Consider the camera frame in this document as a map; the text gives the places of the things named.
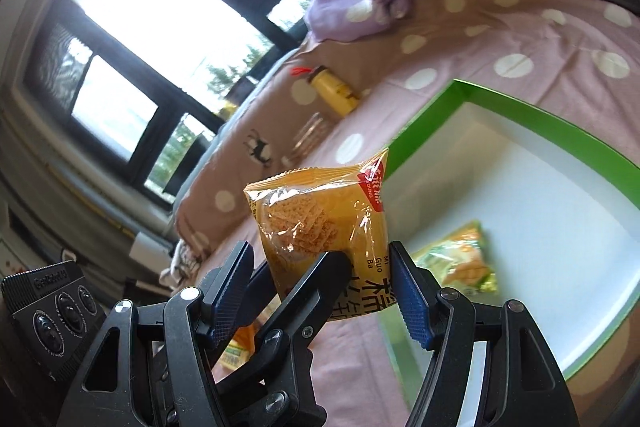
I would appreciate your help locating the green yellow snack packet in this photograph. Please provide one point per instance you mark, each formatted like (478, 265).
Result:
(460, 262)

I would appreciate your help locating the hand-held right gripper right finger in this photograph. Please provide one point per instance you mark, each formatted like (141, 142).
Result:
(412, 302)

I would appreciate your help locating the orange green snack packet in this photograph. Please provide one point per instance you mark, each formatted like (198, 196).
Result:
(240, 347)

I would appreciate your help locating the yellow bottle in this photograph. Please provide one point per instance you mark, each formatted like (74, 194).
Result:
(335, 92)

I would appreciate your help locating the clear plastic bottle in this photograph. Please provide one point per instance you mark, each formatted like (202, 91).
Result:
(310, 137)

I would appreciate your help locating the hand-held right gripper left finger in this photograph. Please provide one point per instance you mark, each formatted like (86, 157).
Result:
(232, 292)

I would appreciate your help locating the yellow rice cracker packet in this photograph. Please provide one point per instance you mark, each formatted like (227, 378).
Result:
(310, 217)

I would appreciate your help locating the striped cloth pile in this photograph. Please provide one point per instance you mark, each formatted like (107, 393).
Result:
(180, 262)

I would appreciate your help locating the pink polka dot blanket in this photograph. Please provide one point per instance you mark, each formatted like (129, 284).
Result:
(475, 37)

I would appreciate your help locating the black framed window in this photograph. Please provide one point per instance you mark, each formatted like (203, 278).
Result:
(150, 7)

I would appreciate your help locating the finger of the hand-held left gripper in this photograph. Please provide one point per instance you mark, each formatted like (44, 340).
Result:
(305, 307)

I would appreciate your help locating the green cardboard box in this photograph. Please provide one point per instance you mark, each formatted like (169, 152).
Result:
(525, 187)

